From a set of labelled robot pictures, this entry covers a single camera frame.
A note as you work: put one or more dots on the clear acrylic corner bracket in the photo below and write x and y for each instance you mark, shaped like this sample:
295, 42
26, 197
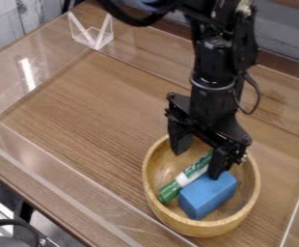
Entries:
91, 37

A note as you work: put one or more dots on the clear acrylic tray wall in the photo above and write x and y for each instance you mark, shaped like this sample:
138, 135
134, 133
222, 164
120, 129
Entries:
94, 214

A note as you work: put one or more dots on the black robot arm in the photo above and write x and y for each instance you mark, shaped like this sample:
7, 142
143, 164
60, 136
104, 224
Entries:
226, 51

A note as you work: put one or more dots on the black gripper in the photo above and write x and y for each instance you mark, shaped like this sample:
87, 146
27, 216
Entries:
206, 115

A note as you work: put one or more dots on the blue rectangular block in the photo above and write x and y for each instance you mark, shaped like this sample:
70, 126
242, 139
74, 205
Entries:
206, 194

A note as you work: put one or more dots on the brown wooden bowl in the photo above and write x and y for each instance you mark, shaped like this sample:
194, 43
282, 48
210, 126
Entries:
162, 165

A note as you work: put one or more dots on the green white marker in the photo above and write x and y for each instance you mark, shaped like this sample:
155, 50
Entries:
187, 176

